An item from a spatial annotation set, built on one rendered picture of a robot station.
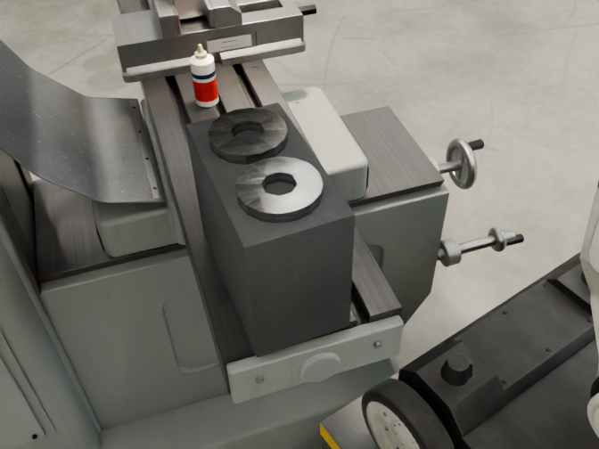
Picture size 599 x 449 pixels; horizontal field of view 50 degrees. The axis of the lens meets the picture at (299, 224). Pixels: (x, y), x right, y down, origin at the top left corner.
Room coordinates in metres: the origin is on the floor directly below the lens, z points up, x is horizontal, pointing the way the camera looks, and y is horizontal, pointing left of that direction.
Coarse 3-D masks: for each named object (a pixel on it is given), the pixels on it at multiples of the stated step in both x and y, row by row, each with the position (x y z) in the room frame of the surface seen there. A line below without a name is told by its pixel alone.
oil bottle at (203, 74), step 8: (200, 48) 0.96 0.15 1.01; (192, 56) 0.97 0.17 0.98; (200, 56) 0.95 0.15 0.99; (208, 56) 0.96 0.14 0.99; (192, 64) 0.95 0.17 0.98; (200, 64) 0.94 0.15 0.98; (208, 64) 0.95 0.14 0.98; (192, 72) 0.95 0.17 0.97; (200, 72) 0.94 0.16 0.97; (208, 72) 0.94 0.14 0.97; (200, 80) 0.94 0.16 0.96; (208, 80) 0.94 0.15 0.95; (216, 80) 0.96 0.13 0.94; (200, 88) 0.94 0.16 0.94; (208, 88) 0.94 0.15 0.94; (216, 88) 0.95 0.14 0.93; (200, 96) 0.94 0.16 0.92; (208, 96) 0.94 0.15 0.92; (216, 96) 0.95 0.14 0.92; (200, 104) 0.94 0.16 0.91; (208, 104) 0.94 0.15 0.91
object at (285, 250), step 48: (192, 144) 0.60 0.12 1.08; (240, 144) 0.57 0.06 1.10; (288, 144) 0.59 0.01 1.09; (240, 192) 0.49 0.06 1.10; (288, 192) 0.51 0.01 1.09; (336, 192) 0.50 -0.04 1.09; (240, 240) 0.44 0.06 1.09; (288, 240) 0.44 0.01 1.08; (336, 240) 0.46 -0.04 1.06; (240, 288) 0.46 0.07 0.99; (288, 288) 0.44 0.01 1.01; (336, 288) 0.46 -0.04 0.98; (288, 336) 0.44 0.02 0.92
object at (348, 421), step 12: (360, 396) 0.67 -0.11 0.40; (348, 408) 0.65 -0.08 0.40; (360, 408) 0.65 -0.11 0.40; (324, 420) 0.62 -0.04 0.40; (336, 420) 0.62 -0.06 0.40; (348, 420) 0.62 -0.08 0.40; (360, 420) 0.62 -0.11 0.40; (324, 432) 0.61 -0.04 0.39; (336, 432) 0.60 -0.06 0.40; (348, 432) 0.60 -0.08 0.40; (360, 432) 0.60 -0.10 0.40; (324, 444) 0.61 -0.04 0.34; (336, 444) 0.58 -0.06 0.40; (348, 444) 0.57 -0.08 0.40; (360, 444) 0.57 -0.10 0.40; (372, 444) 0.57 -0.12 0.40
